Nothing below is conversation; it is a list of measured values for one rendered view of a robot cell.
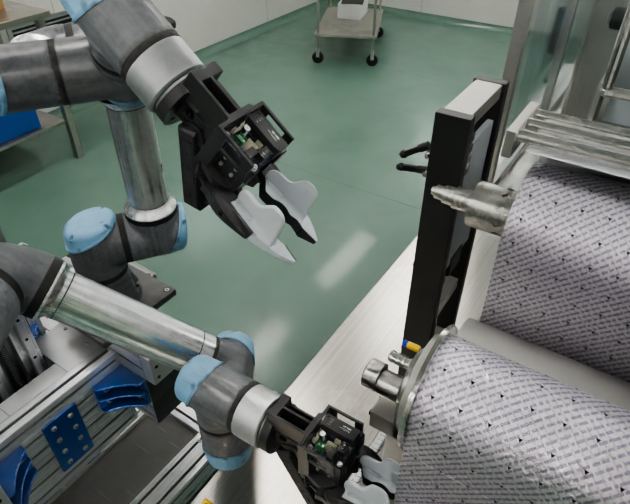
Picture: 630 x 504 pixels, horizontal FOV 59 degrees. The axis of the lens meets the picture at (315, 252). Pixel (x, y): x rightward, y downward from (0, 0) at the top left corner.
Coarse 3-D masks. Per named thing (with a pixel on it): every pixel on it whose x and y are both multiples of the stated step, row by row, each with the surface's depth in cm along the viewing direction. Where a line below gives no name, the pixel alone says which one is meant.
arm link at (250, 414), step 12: (252, 396) 73; (264, 396) 73; (276, 396) 74; (240, 408) 72; (252, 408) 72; (264, 408) 72; (240, 420) 72; (252, 420) 71; (264, 420) 71; (240, 432) 72; (252, 432) 71; (252, 444) 72
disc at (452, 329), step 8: (448, 328) 59; (456, 328) 62; (440, 336) 58; (448, 336) 60; (440, 344) 57; (432, 352) 56; (432, 360) 57; (424, 368) 55; (424, 376) 56; (416, 384) 55; (416, 392) 55; (408, 400) 55; (408, 408) 55; (408, 416) 56; (400, 424) 56; (400, 432) 57; (400, 440) 58
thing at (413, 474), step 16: (400, 464) 62; (416, 464) 60; (400, 480) 63; (416, 480) 62; (432, 480) 60; (448, 480) 58; (400, 496) 65; (416, 496) 63; (432, 496) 62; (448, 496) 60; (464, 496) 58; (480, 496) 57
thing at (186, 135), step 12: (180, 132) 59; (192, 132) 58; (180, 144) 60; (192, 144) 59; (180, 156) 61; (192, 156) 60; (192, 168) 61; (192, 180) 62; (192, 192) 64; (192, 204) 65; (204, 204) 65
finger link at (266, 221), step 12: (240, 192) 58; (240, 204) 58; (252, 204) 57; (252, 216) 58; (264, 216) 57; (276, 216) 56; (252, 228) 58; (264, 228) 58; (276, 228) 57; (252, 240) 59; (264, 240) 58; (276, 240) 58; (276, 252) 59; (288, 252) 60
